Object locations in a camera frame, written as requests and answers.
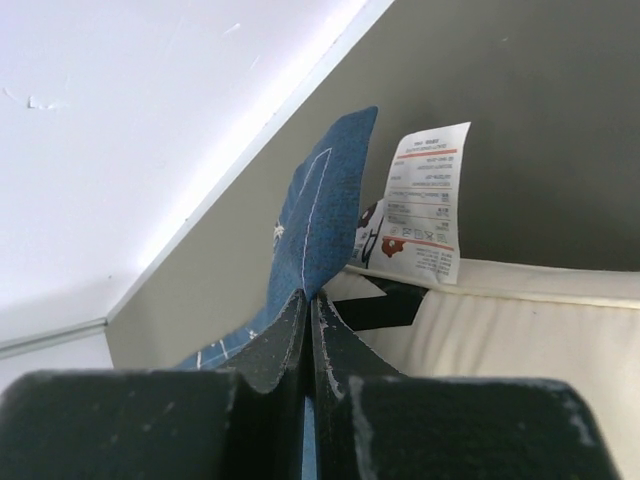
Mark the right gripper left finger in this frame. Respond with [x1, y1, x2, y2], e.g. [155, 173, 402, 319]
[1, 291, 308, 479]

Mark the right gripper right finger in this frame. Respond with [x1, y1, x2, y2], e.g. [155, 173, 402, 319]
[309, 295, 618, 479]

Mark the dark blue embroidered pillowcase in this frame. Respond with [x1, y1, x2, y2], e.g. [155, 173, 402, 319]
[181, 106, 378, 479]

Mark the cream pillow with bear print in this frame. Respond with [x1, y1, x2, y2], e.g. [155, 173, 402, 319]
[326, 259, 639, 479]

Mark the white pillow care label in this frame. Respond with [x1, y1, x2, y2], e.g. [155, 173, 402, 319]
[378, 122, 471, 284]

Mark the left aluminium frame post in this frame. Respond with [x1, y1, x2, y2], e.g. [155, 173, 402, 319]
[1, 318, 108, 359]

